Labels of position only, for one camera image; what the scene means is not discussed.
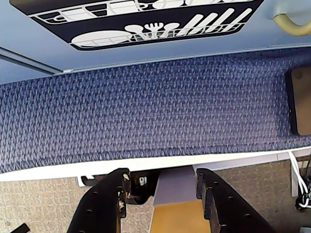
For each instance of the blue dishwasher door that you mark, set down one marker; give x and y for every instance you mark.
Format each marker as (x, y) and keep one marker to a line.
(29, 21)

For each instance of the black under-desk hook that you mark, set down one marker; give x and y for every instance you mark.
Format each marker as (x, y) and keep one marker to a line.
(88, 180)

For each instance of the black table clamp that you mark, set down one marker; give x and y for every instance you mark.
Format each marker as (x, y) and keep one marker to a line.
(142, 196)

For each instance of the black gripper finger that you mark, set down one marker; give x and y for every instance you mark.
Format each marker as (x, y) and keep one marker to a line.
(226, 208)
(104, 206)

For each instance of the blue toy kitchen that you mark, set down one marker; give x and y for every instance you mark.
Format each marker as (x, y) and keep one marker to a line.
(19, 70)

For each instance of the blue woven floor mat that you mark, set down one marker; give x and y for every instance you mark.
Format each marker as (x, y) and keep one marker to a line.
(145, 109)

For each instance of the black dishwasher rack sticker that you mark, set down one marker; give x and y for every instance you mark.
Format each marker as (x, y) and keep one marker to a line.
(56, 27)

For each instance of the wooden board with black edge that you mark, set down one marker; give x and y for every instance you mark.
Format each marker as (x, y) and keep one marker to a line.
(303, 102)

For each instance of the black flat strip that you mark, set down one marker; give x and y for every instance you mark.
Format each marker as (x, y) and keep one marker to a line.
(22, 229)

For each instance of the grey and yellow box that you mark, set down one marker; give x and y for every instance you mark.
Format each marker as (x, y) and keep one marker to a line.
(175, 189)

